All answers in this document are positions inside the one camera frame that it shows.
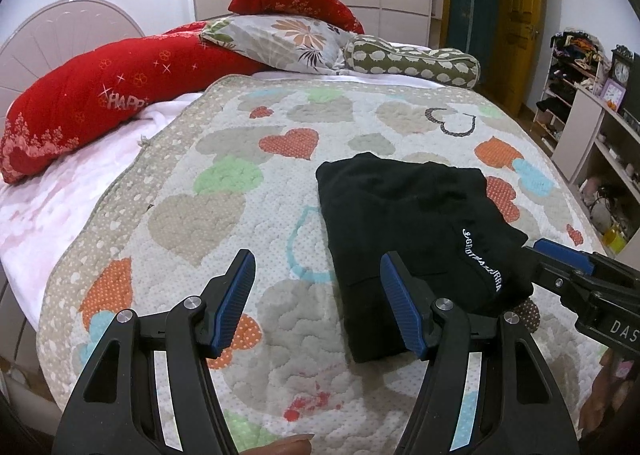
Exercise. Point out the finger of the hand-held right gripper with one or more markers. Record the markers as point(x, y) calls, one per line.
point(555, 277)
point(562, 251)

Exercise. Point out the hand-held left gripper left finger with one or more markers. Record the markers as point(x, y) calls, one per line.
point(235, 295)

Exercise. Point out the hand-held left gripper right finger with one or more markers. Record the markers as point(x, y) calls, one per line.
point(400, 300)

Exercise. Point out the black pants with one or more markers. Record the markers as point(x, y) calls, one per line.
point(400, 205)

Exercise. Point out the person's right hand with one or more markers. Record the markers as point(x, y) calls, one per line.
point(612, 385)

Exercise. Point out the person's left hand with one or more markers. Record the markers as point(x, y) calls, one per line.
point(290, 445)

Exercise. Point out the yellow bottle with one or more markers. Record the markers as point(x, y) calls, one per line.
point(614, 236)

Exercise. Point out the heart pattern quilt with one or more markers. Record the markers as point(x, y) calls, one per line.
point(250, 215)

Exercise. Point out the beige cabinet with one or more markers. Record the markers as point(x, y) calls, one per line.
point(585, 135)

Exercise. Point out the shoe rack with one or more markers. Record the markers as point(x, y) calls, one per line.
point(565, 80)

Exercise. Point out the dark mantel clock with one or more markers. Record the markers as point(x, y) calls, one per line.
point(621, 67)

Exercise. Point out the pink bed sheet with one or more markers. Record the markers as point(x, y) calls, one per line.
point(60, 195)

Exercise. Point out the yellow wooden door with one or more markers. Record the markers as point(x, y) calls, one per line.
point(520, 25)

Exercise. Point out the green spotted bolster pillow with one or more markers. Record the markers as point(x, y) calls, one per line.
point(400, 60)

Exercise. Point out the large red patterned pillow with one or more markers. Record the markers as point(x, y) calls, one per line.
point(90, 80)

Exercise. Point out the floral pillow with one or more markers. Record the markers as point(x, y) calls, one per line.
point(280, 37)

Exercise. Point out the dark green door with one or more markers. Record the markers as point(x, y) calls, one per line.
point(472, 0)

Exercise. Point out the pink bed headboard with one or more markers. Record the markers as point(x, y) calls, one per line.
point(60, 20)

